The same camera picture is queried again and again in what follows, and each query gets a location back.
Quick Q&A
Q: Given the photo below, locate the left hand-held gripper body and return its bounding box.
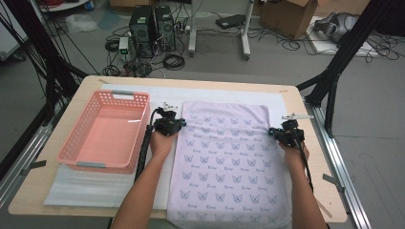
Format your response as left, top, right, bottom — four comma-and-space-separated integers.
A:
153, 102, 182, 136

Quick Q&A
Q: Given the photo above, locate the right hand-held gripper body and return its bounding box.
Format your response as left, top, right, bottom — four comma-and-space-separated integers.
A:
274, 114, 314, 148

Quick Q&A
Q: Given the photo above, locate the lavender towel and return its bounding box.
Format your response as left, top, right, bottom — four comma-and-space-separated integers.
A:
166, 100, 292, 229

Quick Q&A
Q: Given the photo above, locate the person's right hand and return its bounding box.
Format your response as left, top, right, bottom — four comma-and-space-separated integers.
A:
280, 142, 309, 168

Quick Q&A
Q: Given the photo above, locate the person's left hand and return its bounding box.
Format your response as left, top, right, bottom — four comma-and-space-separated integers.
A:
149, 131, 179, 160

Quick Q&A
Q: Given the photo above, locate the white foam mat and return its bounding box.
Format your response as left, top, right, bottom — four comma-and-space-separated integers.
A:
43, 83, 307, 215

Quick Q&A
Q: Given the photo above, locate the pink plastic basket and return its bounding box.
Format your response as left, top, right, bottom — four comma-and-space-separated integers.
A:
56, 89, 151, 176

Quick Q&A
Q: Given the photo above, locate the white metal stand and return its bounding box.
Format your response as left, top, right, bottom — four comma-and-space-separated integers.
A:
187, 0, 256, 61

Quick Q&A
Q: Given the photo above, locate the white power adaptor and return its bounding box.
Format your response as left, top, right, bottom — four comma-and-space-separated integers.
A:
117, 36, 130, 61

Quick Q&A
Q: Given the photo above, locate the black computer tower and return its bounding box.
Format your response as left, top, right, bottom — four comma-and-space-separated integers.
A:
128, 4, 157, 59
155, 5, 177, 52

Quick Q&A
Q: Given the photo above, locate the white board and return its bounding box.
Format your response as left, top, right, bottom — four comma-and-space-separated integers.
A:
307, 15, 380, 58

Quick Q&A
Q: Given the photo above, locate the flat black device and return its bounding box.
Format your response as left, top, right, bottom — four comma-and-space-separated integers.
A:
215, 13, 246, 30

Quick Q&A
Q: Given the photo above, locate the large cardboard box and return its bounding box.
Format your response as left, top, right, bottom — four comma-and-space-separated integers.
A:
259, 0, 319, 40

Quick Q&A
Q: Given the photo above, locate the grey bag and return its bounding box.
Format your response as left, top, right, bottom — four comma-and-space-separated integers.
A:
313, 11, 359, 44

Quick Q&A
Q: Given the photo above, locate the teal sheet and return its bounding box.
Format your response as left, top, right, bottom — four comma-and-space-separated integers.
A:
96, 9, 122, 31

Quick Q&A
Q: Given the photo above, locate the small cardboard box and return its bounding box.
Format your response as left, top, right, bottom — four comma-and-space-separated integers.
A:
109, 0, 152, 8

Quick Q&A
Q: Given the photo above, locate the clear plastic bag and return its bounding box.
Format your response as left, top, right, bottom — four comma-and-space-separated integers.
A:
65, 13, 98, 32

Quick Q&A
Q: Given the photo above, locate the flat cardboard sheet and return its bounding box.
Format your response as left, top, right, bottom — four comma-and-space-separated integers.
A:
314, 0, 372, 17

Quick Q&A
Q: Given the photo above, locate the round white table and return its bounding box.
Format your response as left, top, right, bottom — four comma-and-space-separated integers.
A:
37, 0, 92, 13

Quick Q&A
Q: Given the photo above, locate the white cabinet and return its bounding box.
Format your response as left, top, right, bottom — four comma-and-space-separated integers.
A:
0, 17, 29, 61

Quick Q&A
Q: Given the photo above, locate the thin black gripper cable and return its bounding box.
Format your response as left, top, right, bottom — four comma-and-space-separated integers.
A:
294, 130, 314, 194

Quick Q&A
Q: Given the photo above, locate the black cable coil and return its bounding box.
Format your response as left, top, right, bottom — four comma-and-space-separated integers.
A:
162, 53, 186, 72
104, 39, 120, 53
102, 65, 121, 77

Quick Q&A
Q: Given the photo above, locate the dark rail bracket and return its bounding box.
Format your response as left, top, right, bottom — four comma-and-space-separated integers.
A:
20, 159, 47, 176
322, 173, 346, 194

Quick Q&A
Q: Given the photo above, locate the black metal frame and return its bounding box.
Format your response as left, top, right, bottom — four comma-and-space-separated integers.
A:
295, 0, 405, 138
0, 0, 90, 123

